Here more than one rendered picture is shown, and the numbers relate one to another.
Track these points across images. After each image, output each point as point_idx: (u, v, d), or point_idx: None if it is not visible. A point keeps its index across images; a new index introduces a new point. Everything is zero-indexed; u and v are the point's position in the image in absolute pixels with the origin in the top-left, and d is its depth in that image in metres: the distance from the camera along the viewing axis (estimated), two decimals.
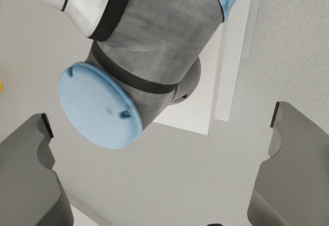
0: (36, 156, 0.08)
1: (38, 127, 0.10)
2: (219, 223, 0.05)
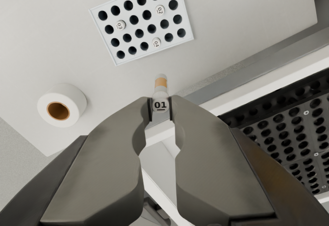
0: (131, 137, 0.09)
1: (142, 110, 0.11)
2: (219, 223, 0.05)
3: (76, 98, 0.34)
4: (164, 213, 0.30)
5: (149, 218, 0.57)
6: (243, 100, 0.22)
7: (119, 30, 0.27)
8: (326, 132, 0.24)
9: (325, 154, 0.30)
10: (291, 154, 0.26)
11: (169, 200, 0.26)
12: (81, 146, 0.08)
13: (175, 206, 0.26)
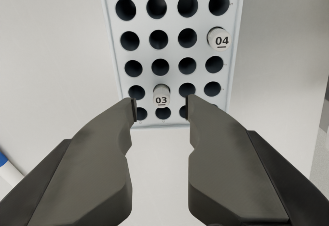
0: (117, 138, 0.09)
1: (126, 110, 0.11)
2: (219, 223, 0.05)
3: None
4: None
5: None
6: None
7: (168, 103, 0.14)
8: None
9: None
10: None
11: None
12: (65, 150, 0.08)
13: None
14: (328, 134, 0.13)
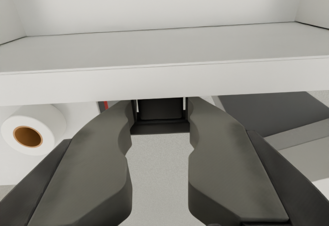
0: (117, 138, 0.09)
1: (126, 110, 0.11)
2: (219, 223, 0.05)
3: (22, 110, 0.26)
4: (159, 109, 0.12)
5: (299, 141, 0.34)
6: None
7: None
8: None
9: None
10: None
11: (55, 71, 0.09)
12: (65, 150, 0.08)
13: (88, 68, 0.09)
14: None
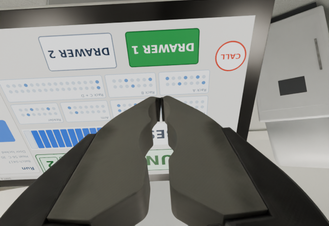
0: (138, 137, 0.09)
1: (150, 109, 0.11)
2: (219, 223, 0.05)
3: None
4: None
5: None
6: None
7: None
8: None
9: None
10: None
11: None
12: (88, 145, 0.08)
13: None
14: None
